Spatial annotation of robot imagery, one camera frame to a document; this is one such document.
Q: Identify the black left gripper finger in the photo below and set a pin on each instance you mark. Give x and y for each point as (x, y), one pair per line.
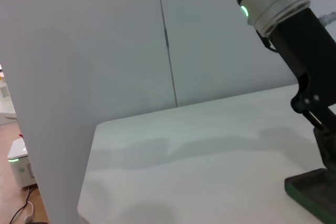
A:
(326, 145)

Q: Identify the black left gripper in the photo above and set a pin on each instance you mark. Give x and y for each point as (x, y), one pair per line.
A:
(309, 58)

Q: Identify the green glasses case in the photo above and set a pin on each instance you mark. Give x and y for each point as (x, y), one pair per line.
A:
(315, 192)

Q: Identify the white box device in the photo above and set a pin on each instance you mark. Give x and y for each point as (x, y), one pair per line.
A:
(22, 166)

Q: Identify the white background furniture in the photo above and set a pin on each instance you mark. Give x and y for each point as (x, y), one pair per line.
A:
(6, 98)

